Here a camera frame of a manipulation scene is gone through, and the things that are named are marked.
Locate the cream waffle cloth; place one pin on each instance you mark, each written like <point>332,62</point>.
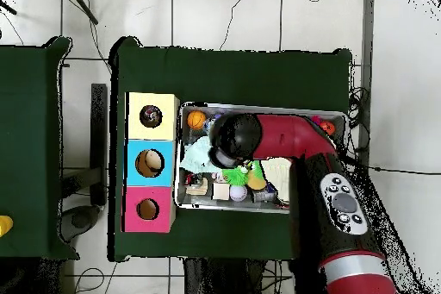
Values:
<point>279,176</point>

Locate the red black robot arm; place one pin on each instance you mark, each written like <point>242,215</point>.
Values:
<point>286,135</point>

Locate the wooden box with three holes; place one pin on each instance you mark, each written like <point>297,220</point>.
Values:
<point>162,128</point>

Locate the metal mesh bin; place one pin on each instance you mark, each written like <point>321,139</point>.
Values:
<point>193,202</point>

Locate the light blue waffle cloth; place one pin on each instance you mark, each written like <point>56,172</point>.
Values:
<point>196,154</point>

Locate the green fuzzy toy with eyes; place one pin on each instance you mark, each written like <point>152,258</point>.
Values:
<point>237,176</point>

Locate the orange basketball toy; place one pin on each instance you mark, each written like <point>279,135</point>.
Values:
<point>196,120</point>

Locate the small wooden cube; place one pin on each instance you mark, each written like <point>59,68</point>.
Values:
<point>221,190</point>

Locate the white baseball toy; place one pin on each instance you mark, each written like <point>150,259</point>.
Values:
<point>238,193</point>

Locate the dark green tablecloth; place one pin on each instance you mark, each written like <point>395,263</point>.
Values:
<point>224,76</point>
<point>27,135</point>

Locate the orange red smooth ball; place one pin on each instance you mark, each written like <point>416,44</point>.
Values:
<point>327,127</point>

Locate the black stand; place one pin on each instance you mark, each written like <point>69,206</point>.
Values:
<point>99,135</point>

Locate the black tripod leg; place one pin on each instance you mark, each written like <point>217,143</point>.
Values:
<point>82,6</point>

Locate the yellow object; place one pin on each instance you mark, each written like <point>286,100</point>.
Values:
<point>5,225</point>

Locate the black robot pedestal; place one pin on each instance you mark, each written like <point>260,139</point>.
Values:
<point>220,280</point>

